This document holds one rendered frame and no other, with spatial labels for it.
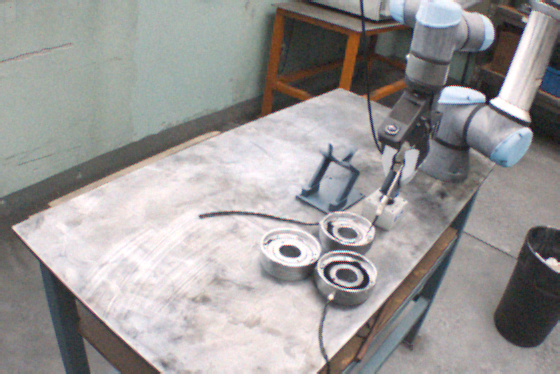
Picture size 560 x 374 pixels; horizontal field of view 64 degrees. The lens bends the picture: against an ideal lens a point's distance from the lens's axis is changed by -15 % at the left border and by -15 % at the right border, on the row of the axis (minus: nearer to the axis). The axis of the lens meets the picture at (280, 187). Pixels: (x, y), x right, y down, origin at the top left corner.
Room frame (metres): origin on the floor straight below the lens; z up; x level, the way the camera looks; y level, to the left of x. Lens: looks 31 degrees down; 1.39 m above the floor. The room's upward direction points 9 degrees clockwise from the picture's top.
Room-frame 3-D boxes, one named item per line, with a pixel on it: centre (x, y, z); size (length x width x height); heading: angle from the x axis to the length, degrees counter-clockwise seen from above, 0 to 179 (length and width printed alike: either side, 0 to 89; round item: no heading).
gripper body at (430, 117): (0.87, -0.23, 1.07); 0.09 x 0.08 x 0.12; 145
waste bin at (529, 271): (1.46, -1.14, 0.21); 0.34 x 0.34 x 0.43
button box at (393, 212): (0.91, -0.23, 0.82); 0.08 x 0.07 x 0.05; 148
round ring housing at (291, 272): (0.71, -0.04, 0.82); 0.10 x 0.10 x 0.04
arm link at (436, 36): (0.86, -0.22, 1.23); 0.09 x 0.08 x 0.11; 130
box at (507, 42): (3.99, -1.80, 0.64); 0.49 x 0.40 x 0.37; 63
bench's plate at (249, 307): (1.00, -0.08, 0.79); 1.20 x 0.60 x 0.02; 148
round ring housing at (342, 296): (0.67, -0.14, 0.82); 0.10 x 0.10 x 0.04
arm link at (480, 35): (0.94, -0.29, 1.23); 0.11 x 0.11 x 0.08; 40
